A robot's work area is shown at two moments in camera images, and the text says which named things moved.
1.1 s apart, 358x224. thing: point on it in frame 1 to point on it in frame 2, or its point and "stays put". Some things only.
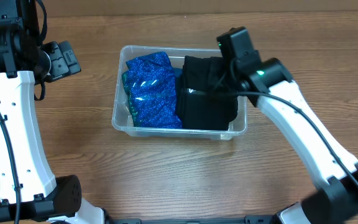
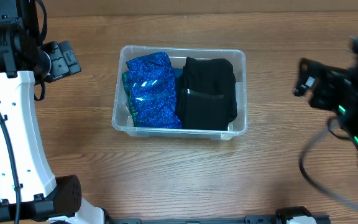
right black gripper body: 227,78 to 322,88
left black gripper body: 55,64 stays put
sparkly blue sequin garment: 150,86 stays put
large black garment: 207,99 stays put
